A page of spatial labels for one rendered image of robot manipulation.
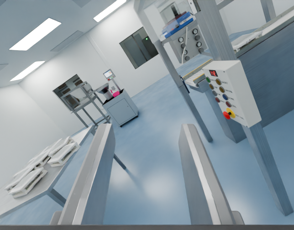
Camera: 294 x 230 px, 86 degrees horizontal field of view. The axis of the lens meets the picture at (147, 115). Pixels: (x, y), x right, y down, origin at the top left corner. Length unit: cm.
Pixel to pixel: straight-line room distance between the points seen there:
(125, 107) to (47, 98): 438
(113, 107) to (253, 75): 310
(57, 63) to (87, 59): 116
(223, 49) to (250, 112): 27
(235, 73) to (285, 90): 146
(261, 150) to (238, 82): 47
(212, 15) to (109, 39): 603
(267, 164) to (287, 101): 115
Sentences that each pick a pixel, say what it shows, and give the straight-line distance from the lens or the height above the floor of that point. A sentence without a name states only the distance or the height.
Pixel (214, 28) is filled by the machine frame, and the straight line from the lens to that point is 71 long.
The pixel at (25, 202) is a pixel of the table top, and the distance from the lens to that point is 172.
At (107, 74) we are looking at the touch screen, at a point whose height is 130.
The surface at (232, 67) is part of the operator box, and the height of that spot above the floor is 109.
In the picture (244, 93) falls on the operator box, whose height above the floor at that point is 99.
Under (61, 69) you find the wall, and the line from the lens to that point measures 717.
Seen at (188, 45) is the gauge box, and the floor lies 114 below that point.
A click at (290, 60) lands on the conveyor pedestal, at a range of 201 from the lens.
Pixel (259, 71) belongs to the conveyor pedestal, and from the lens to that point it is 181.
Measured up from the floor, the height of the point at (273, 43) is 76.
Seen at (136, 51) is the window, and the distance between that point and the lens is 662.
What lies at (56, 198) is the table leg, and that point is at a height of 73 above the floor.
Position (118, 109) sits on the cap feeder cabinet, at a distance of 403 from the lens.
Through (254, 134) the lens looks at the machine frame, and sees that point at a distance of 92.
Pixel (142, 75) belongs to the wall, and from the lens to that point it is 657.
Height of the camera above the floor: 130
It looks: 20 degrees down
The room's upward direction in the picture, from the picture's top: 34 degrees counter-clockwise
